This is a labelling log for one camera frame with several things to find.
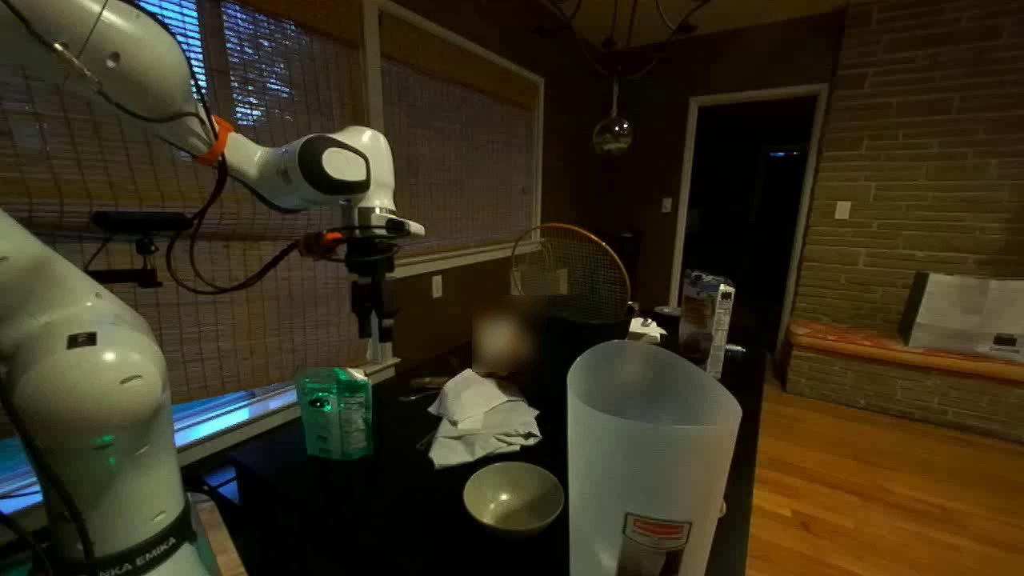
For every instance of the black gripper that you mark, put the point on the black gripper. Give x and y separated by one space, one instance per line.
372 267

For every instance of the small clear jar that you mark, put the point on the small clear jar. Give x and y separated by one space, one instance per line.
496 344

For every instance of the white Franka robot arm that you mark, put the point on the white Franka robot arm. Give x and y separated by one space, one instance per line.
84 404

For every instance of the pale green ceramic bowl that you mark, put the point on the pale green ceramic bowl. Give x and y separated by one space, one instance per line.
514 496

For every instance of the white crumpled cloth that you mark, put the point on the white crumpled cloth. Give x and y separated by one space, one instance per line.
482 416

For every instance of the woven window blind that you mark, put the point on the woven window blind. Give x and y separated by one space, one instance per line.
66 214
457 163

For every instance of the black cylindrical container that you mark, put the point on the black cylindrical container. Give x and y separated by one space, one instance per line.
570 348

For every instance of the small white table object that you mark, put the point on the small white table object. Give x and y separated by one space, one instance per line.
645 329

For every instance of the hanging glass globe lamp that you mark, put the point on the hanging glass globe lamp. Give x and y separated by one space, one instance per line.
613 133

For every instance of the tall printed drink carton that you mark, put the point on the tall printed drink carton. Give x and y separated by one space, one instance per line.
706 321

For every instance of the wooden bench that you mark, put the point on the wooden bench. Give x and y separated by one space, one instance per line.
905 353

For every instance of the white paper on bench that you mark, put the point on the white paper on bench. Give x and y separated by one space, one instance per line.
963 311

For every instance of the white wall outlet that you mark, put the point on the white wall outlet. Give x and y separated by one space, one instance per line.
436 286

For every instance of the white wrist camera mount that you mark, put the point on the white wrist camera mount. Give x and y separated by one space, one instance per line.
390 227

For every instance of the black stereo camera on mount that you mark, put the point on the black stereo camera on mount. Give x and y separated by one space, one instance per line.
137 221

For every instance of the white door frame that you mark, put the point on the white door frame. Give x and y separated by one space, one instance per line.
681 192

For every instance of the white wall light switch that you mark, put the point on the white wall light switch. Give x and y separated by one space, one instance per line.
841 208

